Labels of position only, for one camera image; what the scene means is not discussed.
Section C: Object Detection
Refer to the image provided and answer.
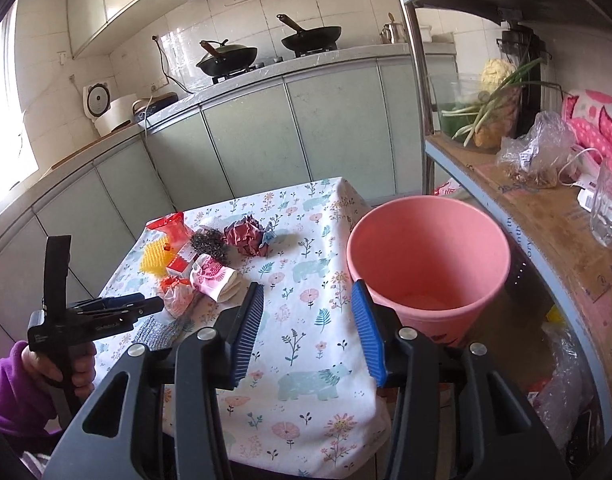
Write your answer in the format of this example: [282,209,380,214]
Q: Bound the green kitchen cabinets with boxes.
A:
[0,44,422,356]

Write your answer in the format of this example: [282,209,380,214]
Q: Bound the red white cigarette box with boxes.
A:
[166,243,197,278]

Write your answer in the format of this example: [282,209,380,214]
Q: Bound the metal shelf rack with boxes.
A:
[399,0,612,437]

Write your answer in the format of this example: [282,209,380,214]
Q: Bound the pink white packet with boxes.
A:
[190,254,243,304]

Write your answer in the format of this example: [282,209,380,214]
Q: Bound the black blender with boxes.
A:
[497,24,551,138]

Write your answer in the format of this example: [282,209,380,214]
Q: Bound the upper wall cabinet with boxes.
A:
[67,0,183,58]

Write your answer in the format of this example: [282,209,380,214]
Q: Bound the steel wool ball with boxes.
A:
[190,226,229,266]

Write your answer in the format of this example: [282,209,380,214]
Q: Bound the silver mesh scouring cloth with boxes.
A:
[132,296,201,351]

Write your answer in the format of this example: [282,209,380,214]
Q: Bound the dark red wrapper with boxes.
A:
[223,214,274,257]

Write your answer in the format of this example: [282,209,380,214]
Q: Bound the pink polka dot cloth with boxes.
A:
[562,89,612,171]

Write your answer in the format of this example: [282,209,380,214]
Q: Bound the person's left hand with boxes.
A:
[21,342,96,400]

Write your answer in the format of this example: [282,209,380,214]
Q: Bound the white rice cooker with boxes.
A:
[82,81,138,136]

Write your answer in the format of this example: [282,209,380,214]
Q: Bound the red plastic wrapper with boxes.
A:
[146,211,194,249]

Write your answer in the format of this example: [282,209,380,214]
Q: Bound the black wok with lid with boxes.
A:
[196,39,258,78]

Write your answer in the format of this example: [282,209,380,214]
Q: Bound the clear plastic bag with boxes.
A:
[496,110,575,188]

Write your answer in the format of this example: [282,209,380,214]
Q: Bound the orange white wrapper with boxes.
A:
[157,276,195,318]

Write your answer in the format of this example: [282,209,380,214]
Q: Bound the pink plastic bucket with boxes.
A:
[346,195,511,347]

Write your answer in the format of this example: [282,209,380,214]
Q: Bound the purple left sleeve forearm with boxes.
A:
[0,341,62,438]

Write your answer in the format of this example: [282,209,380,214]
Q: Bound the floral bear tablecloth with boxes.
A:
[92,175,393,479]

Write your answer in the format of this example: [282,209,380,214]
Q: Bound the clear glass mug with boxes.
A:
[590,160,612,249]

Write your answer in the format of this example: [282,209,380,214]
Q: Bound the black frying pan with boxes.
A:
[277,13,342,58]

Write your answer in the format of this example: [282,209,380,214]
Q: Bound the steel kettle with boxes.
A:
[379,12,409,44]

